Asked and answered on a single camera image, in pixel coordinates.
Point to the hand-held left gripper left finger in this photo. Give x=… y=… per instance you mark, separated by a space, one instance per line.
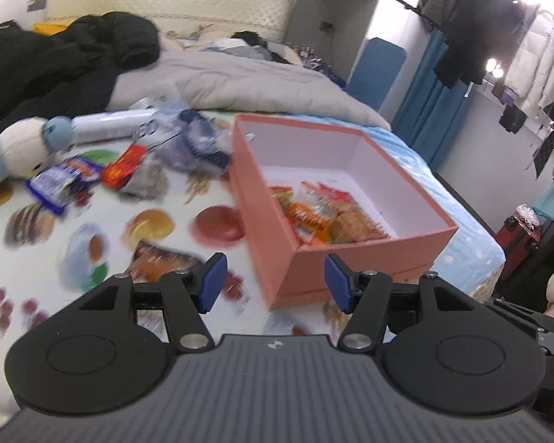
x=212 y=281

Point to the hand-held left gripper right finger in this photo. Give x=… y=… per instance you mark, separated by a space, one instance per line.
x=339 y=284

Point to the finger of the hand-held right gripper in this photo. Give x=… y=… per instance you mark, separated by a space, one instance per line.
x=517 y=314

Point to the tan snack packet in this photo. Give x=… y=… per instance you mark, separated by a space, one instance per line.
x=358 y=224

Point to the pink cardboard box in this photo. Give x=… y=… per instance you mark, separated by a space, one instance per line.
x=258 y=221

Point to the red topped snack packet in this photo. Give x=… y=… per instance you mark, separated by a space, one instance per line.
x=334 y=194

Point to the brown orange snack packet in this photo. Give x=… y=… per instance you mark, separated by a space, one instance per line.
x=161 y=260

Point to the red suitcase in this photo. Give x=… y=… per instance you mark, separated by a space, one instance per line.
x=517 y=240

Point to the grey snack packet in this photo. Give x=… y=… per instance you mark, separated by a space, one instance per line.
x=145 y=180

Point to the blue white plastic packet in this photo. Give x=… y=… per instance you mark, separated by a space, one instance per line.
x=194 y=143

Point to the small red snack packet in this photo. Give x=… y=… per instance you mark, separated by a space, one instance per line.
x=122 y=166

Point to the blue snack packet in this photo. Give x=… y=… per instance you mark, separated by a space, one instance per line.
x=55 y=184

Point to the white roll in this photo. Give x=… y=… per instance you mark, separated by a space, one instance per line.
x=106 y=124

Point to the small black bag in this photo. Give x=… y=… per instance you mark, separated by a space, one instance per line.
x=512 y=119

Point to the grey duvet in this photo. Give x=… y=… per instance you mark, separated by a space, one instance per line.
x=240 y=83

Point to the blue curtain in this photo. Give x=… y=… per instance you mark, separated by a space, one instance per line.
x=429 y=101

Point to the blue padded board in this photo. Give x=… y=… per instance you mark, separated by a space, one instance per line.
x=374 y=74

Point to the blue white plush toy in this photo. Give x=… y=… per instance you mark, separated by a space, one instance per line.
x=21 y=147

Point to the small dark cloth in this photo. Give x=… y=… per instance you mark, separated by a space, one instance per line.
x=249 y=38

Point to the white hanging jacket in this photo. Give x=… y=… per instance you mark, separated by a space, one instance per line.
x=535 y=64

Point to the black puffer jacket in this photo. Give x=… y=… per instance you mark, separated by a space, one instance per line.
x=64 y=64

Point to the black hanging coat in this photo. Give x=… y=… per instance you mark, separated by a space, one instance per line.
x=480 y=27

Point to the yellow cloth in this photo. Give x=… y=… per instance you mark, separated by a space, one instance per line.
x=51 y=27

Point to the grey wall socket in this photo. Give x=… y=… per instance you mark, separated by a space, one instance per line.
x=37 y=5

